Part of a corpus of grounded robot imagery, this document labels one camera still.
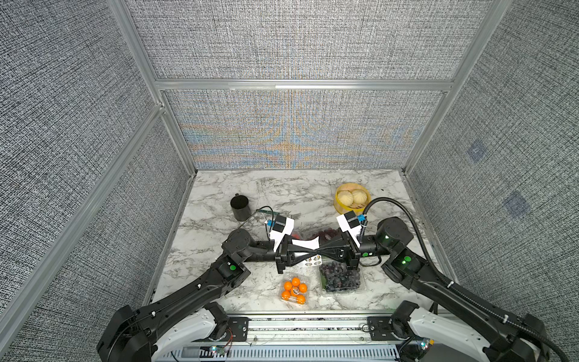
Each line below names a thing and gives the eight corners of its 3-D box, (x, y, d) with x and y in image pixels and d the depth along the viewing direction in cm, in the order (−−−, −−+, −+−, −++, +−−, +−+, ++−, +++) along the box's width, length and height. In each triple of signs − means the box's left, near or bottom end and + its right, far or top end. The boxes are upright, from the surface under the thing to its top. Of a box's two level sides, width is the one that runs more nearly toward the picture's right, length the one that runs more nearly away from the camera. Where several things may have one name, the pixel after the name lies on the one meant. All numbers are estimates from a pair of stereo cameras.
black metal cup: (233, 221, 103) (228, 209, 95) (236, 205, 108) (232, 193, 101) (249, 221, 103) (246, 209, 95) (251, 205, 108) (249, 193, 101)
